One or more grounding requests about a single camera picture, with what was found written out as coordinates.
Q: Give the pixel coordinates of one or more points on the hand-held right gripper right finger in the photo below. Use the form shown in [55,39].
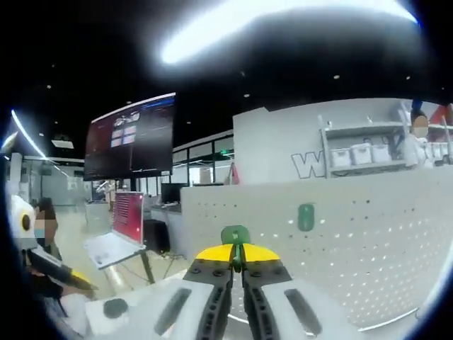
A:
[269,276]

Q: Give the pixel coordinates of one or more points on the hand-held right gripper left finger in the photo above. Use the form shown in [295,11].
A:
[212,269]

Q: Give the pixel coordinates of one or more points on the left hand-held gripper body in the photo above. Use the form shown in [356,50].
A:
[21,233]

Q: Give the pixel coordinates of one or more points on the green hook assembly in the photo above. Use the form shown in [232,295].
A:
[306,217]
[235,233]

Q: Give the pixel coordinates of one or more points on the white perforated mounting plate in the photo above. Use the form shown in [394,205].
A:
[354,255]

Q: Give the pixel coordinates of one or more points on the white side table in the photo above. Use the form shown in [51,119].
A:
[148,265]

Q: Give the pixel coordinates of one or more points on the black desktop monitor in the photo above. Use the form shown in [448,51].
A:
[171,193]

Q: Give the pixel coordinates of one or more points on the white laptop with red screen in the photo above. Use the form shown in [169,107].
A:
[129,216]

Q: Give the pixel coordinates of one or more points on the white storage box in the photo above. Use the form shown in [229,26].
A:
[361,155]
[340,157]
[381,153]

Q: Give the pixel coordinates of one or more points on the white storage shelf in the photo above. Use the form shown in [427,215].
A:
[361,127]

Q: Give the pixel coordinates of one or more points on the large dark wall screen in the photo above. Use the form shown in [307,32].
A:
[148,141]

